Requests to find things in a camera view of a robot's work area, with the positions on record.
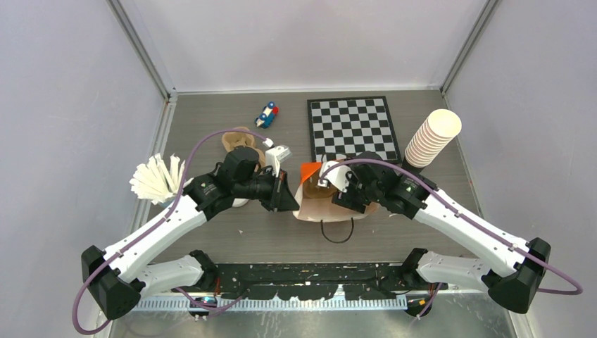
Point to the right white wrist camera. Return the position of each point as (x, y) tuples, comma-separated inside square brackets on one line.
[(333, 173)]

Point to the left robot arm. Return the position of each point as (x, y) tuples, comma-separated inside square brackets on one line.
[(121, 275)]

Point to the orange paper bag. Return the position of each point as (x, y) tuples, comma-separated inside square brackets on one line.
[(316, 203)]

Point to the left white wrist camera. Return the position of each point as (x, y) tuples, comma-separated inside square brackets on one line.
[(275, 156)]

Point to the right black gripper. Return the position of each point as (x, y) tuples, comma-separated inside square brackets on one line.
[(349, 199)]

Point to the blue straw holder cup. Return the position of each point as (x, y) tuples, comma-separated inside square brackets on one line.
[(165, 204)]

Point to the black white checkerboard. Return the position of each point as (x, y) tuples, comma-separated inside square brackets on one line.
[(346, 127)]

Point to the brown pulp cup carrier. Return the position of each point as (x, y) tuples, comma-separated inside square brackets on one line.
[(232, 140)]

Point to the stack of white paper cups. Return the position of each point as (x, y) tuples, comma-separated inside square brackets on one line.
[(439, 128)]

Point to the blue white toy figure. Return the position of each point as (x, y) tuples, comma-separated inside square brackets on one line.
[(267, 116)]

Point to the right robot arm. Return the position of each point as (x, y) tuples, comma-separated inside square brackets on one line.
[(508, 268)]

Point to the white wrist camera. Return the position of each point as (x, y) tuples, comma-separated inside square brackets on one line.
[(275, 156), (333, 173)]

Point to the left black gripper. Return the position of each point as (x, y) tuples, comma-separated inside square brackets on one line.
[(286, 201)]

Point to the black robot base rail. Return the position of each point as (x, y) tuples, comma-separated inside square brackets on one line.
[(310, 281)]

